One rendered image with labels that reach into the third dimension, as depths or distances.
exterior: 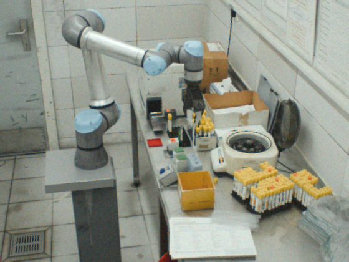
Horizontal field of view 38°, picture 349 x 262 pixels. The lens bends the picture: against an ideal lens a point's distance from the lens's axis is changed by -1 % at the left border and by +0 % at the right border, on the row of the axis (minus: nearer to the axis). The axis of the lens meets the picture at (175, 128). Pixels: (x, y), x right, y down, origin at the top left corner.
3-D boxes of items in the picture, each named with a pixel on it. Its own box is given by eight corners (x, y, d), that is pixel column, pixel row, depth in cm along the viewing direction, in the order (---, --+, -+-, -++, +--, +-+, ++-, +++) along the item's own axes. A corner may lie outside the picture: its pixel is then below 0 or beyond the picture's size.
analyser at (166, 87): (139, 98, 300) (137, 48, 286) (185, 94, 305) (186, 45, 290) (146, 121, 273) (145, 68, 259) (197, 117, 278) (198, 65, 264)
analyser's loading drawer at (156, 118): (147, 113, 278) (146, 104, 276) (159, 112, 279) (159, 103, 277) (152, 131, 260) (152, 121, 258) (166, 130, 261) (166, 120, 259)
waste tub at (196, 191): (176, 192, 217) (176, 172, 212) (208, 189, 218) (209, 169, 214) (181, 211, 205) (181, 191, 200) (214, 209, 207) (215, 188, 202)
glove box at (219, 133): (214, 141, 255) (214, 124, 251) (259, 136, 259) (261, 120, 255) (220, 153, 245) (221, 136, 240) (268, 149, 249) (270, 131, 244)
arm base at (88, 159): (71, 169, 224) (70, 150, 219) (76, 152, 237) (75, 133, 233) (106, 169, 224) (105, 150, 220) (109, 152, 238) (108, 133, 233)
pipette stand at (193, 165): (183, 173, 229) (184, 154, 225) (199, 171, 231) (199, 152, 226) (189, 186, 221) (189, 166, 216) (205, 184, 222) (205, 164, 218)
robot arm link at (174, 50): (149, 47, 202) (176, 50, 198) (161, 38, 211) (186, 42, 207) (150, 66, 205) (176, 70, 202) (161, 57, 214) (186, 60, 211)
